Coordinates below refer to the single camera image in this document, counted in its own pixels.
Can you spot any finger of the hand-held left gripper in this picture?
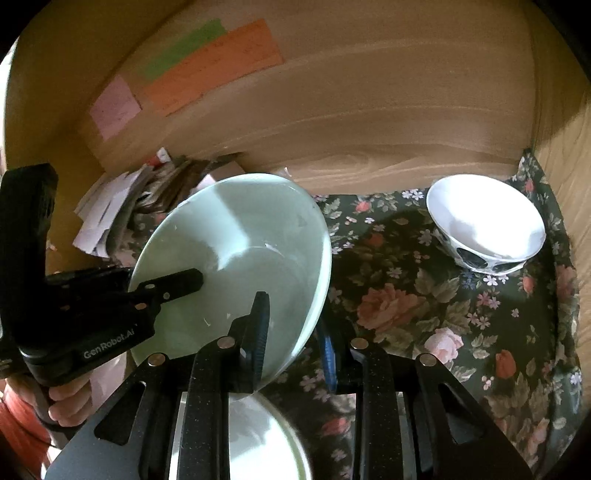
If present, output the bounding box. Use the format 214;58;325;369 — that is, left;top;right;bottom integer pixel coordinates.
127;269;205;319
44;266;136;292

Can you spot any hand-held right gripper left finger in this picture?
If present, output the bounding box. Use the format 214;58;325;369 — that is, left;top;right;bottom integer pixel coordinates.
95;292;271;480

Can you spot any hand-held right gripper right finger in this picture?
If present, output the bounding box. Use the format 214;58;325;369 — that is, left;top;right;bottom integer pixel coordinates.
318;318;532;480

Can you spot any mint green bowl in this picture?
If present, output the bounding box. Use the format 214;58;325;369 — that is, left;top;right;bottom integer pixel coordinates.
129;173;333;400

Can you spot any large white plate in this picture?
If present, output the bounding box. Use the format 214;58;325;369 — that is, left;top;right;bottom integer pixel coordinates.
168;391;311;480

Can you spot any person's left forearm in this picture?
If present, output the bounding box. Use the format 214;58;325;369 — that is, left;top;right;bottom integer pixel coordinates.
0;376;54;446

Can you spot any person's left hand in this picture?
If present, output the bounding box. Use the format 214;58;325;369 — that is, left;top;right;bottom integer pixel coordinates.
46;369;100;428

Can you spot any pile of white papers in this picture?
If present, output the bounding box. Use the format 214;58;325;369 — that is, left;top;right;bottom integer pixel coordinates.
73;148;245;259

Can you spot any dark floral tablecloth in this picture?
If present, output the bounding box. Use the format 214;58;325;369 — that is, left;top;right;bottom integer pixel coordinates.
115;150;583;480

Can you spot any pink sticky note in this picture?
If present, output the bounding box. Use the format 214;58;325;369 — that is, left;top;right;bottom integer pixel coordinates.
90;75;142;140

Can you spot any white bowl dark patterned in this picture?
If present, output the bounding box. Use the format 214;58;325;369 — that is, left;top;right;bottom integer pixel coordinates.
426;174;547;277

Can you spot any orange sticky note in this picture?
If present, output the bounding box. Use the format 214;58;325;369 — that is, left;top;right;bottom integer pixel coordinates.
143;19;283;116

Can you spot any green sticky note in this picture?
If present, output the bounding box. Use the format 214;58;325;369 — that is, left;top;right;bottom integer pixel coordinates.
143;18;228;79

